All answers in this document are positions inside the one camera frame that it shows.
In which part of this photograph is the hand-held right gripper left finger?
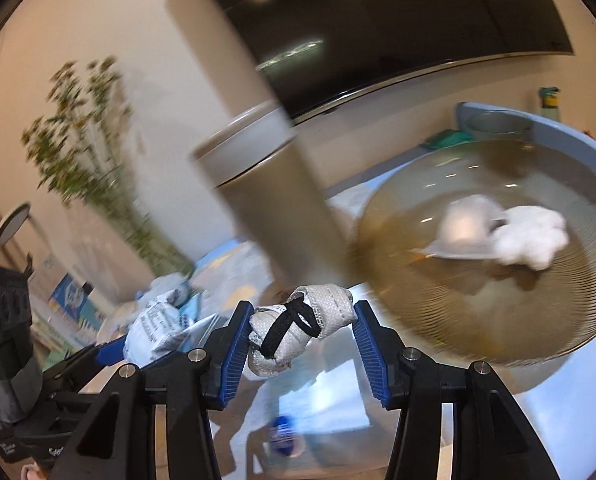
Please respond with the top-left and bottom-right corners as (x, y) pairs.
(60, 301), (256, 480)

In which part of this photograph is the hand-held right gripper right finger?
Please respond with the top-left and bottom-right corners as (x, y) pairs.
(354, 301), (561, 480)

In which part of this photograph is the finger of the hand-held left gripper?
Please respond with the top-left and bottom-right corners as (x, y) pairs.
(43, 337), (129, 411)

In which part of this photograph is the white printed packet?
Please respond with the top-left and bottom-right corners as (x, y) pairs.
(123, 287), (214, 366)

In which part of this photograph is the white sock black band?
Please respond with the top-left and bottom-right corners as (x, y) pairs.
(247, 284), (358, 377)

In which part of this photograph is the large clear glass bowl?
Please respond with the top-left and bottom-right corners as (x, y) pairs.
(345, 137), (596, 368)

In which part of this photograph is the white paper sheet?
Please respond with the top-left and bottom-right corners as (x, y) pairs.
(278, 360), (371, 433)

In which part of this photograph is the blue and white box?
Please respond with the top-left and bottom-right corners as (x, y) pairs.
(48, 272), (104, 333)

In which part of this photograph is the small blue object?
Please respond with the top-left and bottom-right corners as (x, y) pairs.
(268, 414), (304, 456)

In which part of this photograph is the blue patterned tablecloth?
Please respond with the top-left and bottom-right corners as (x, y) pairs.
(43, 157), (596, 480)

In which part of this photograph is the round white desk lamp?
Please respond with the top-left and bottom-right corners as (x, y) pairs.
(0, 202), (54, 271)

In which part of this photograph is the clear glass vase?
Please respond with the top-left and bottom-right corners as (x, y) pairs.
(85, 195), (196, 281)

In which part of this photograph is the beige cylindrical canister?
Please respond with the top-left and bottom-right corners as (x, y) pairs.
(165, 0), (351, 286)

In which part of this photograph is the white cup face mask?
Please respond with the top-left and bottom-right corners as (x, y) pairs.
(410, 195), (509, 261)

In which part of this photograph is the white fluffy cotton ball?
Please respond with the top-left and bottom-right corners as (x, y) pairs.
(493, 205), (569, 272)

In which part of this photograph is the green leafy plant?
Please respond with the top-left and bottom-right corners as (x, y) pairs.
(20, 57), (194, 276)

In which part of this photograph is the green packet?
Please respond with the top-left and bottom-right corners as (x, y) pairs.
(420, 129), (474, 151)

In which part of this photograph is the light blue round tray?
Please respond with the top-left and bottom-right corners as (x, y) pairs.
(455, 101), (596, 196)

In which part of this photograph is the yellow bottle teal cap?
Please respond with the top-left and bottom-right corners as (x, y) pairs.
(538, 86), (564, 123)

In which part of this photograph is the black television screen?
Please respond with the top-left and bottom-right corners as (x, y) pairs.
(188, 0), (576, 123)

